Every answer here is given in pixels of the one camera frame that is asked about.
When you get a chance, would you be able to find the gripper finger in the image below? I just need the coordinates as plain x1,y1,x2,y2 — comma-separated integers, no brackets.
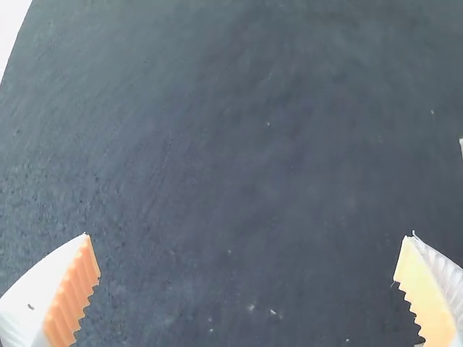
393,229,463,347
0,232,102,347

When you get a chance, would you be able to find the black mat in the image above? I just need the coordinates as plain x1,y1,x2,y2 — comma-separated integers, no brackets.
0,0,463,347

